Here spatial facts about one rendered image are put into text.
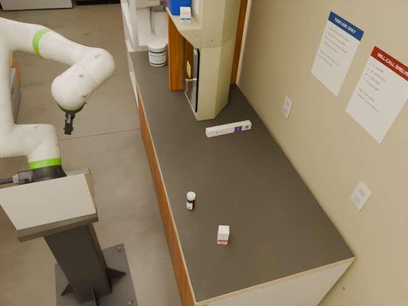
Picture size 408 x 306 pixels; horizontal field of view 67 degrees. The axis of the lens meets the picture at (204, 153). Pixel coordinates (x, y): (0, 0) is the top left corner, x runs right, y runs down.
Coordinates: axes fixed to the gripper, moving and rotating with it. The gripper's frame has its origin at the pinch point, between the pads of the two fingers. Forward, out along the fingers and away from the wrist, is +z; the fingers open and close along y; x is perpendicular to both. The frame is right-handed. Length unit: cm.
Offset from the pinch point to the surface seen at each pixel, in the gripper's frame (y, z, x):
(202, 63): -41, 6, 58
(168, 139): -1, 28, 51
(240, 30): -80, 24, 88
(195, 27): -53, -6, 49
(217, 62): -43, 5, 66
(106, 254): 76, 98, 33
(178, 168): 16, 13, 54
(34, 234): 52, 9, -7
